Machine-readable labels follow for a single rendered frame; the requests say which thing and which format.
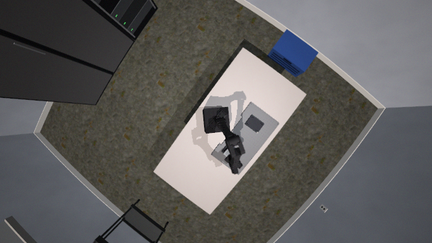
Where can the dark grey rectangular frame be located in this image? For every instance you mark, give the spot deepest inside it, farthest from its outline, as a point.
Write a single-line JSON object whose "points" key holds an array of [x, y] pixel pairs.
{"points": [[254, 123]]}

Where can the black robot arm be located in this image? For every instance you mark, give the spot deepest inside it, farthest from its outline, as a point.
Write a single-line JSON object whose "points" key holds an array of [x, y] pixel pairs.
{"points": [[231, 141]]}

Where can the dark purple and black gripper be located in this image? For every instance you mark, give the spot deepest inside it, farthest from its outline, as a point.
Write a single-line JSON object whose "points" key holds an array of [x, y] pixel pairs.
{"points": [[227, 158]]}

